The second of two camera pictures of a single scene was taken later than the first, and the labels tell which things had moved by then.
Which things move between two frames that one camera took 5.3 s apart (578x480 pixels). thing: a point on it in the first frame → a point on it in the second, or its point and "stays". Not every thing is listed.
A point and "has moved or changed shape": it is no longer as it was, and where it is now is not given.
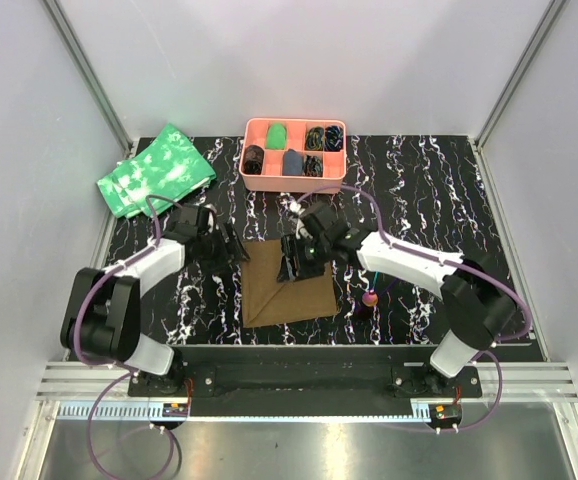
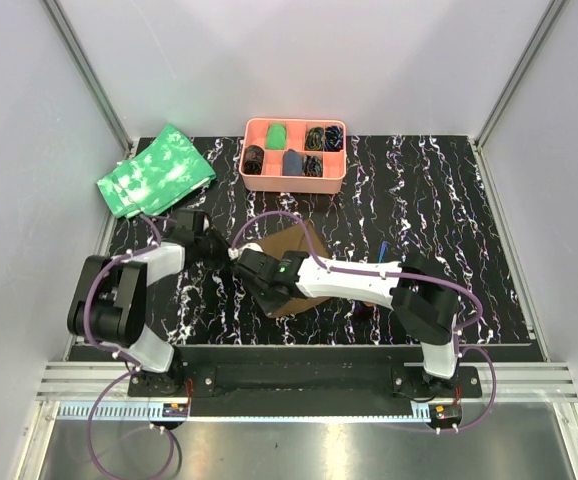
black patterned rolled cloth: [312, 166] stays
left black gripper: [217, 265] stays
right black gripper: [291, 246] → [268, 307]
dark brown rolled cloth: [253, 159] stays
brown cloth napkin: [266, 301] has moved or changed shape
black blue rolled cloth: [334, 138] stays
